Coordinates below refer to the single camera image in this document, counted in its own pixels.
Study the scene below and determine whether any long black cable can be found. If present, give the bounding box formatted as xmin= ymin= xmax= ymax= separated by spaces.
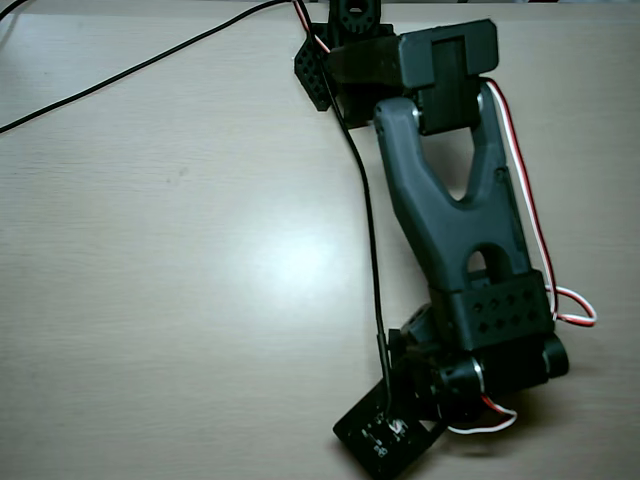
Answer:
xmin=0 ymin=0 xmax=297 ymax=135

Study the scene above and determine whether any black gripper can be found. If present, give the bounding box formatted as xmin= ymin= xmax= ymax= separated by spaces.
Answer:
xmin=387 ymin=303 xmax=494 ymax=427

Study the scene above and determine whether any short black cable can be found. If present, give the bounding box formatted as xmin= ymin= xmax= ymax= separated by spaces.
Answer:
xmin=0 ymin=0 xmax=27 ymax=24

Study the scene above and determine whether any long red white servo wire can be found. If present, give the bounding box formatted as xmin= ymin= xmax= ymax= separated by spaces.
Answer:
xmin=484 ymin=78 xmax=598 ymax=329

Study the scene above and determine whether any black camera cable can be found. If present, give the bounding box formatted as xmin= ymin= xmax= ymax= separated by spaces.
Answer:
xmin=313 ymin=47 xmax=397 ymax=426

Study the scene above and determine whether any looped red white servo wire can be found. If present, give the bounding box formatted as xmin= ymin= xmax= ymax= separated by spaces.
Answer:
xmin=446 ymin=393 xmax=519 ymax=436

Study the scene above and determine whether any short red white servo wire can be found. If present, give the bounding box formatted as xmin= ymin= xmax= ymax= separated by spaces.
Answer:
xmin=292 ymin=0 xmax=332 ymax=54

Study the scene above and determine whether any black camera circuit board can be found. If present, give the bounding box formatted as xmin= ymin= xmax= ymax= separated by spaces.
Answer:
xmin=333 ymin=382 xmax=444 ymax=476

